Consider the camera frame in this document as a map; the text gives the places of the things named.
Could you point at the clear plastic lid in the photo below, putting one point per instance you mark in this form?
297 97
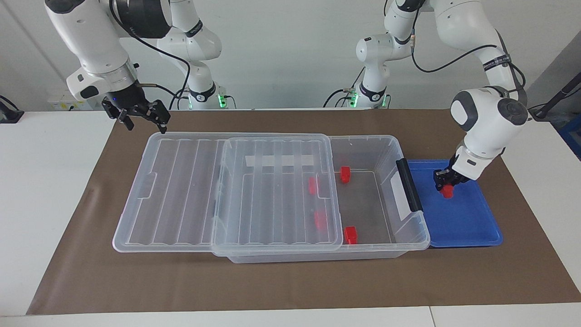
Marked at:
181 195

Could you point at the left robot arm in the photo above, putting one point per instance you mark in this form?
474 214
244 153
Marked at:
481 122

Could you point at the black stand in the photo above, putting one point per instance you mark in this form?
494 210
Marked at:
558 96
9 111

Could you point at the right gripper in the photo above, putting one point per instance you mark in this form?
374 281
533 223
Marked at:
128 99

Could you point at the red block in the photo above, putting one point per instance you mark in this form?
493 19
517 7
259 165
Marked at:
320 220
350 235
345 175
312 185
448 192

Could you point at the blue plastic tray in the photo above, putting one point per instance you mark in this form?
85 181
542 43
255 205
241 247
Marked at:
463 218

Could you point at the clear plastic storage box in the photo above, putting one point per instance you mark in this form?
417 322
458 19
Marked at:
363 204

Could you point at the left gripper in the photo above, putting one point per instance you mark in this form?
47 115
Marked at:
453 171

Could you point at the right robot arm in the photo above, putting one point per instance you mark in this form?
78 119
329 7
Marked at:
86 41

